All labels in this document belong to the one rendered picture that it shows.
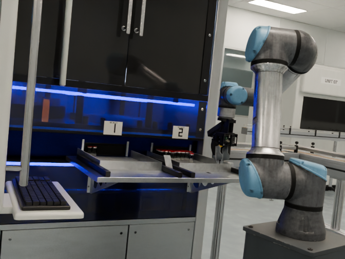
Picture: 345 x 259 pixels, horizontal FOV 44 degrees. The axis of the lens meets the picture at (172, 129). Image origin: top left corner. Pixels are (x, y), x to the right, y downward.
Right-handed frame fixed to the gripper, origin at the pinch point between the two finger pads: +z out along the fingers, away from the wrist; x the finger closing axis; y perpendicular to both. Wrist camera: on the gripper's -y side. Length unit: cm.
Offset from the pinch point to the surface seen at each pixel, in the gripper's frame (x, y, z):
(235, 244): 117, -135, 91
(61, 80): -67, -17, -29
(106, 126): -44, -24, -11
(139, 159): -28.4, -21.2, 2.4
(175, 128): -10.1, -24.4, -12.4
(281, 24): 433, -485, -191
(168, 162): -23.9, -0.8, 0.4
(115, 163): -47.7, 1.5, 0.9
